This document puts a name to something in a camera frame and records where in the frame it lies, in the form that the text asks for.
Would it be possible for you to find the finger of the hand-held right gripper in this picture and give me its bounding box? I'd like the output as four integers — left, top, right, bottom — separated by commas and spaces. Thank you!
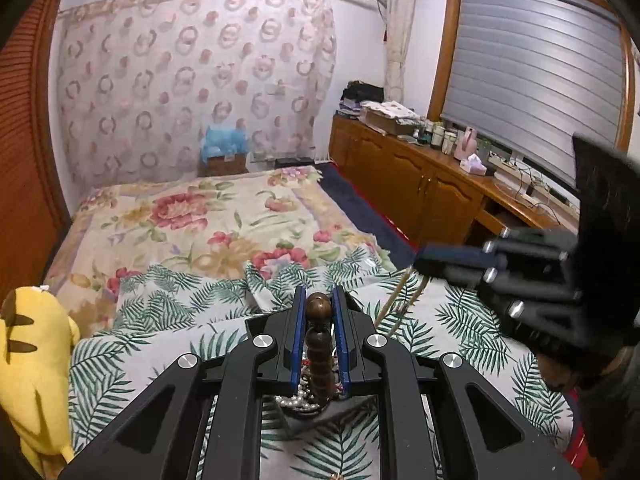
417, 227, 581, 267
417, 260, 586, 332

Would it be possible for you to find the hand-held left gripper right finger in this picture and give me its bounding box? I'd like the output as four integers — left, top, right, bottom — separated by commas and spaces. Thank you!
331, 285, 583, 480

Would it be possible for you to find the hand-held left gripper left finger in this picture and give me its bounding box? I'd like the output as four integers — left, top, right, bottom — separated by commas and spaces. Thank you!
57, 285, 308, 480

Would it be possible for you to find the dark wooden bead bracelet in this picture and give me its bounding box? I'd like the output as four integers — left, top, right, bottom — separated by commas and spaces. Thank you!
300, 293, 332, 411

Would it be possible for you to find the beige cord necklace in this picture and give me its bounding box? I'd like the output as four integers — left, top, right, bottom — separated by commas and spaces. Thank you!
375, 267, 431, 331

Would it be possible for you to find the person's right hand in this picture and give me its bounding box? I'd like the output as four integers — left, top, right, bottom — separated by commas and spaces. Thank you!
542, 345, 640, 393

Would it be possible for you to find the long wooden cabinet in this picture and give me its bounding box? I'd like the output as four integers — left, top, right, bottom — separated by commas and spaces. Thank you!
329, 112, 583, 251

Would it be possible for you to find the navy blue blanket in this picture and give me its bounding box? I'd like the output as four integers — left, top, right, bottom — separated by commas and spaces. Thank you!
317, 162, 416, 268

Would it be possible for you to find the pink bottle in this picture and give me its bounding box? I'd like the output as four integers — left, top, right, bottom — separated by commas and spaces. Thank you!
455, 127, 478, 161

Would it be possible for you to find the row of cosmetic bottles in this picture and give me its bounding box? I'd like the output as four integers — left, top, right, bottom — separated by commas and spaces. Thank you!
415, 120, 458, 153

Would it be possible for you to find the leaf print tablecloth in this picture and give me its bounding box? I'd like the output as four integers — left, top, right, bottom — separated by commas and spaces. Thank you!
67, 247, 576, 480

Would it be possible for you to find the cardboard box with printed cloth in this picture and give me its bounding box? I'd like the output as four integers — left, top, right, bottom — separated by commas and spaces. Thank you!
359, 100, 423, 136

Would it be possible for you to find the floral blanket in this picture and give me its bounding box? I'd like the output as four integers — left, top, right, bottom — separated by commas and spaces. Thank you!
42, 166, 388, 341

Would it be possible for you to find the black bag on sideboard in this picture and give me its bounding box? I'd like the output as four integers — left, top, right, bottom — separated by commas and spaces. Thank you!
340, 80, 385, 113

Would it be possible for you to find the small brown cardboard box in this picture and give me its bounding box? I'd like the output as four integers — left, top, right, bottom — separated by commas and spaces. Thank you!
202, 154, 248, 177

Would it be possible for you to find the grey window blind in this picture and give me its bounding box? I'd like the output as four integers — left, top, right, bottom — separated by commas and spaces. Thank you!
442, 0, 633, 196

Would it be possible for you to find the blue plastic bag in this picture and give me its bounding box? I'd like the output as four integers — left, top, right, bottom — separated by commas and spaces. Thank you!
200, 125, 249, 158

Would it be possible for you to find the white lace curtain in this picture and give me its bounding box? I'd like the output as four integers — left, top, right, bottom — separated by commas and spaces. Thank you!
385, 0, 418, 103

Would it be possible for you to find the yellow plush toy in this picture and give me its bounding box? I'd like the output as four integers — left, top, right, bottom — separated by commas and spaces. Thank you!
0, 285, 82, 476

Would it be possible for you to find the circle print curtain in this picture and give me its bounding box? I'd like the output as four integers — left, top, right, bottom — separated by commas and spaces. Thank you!
55, 0, 337, 191

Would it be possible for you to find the brown slatted wardrobe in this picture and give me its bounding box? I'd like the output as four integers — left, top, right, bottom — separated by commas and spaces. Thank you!
0, 0, 71, 301

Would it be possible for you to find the white pearl necklace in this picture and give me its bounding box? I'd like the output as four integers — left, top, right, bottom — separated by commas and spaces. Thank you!
272, 382, 361, 416

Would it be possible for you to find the power strip with cables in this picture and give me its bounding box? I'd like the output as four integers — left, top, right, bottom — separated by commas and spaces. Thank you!
487, 152, 581, 216

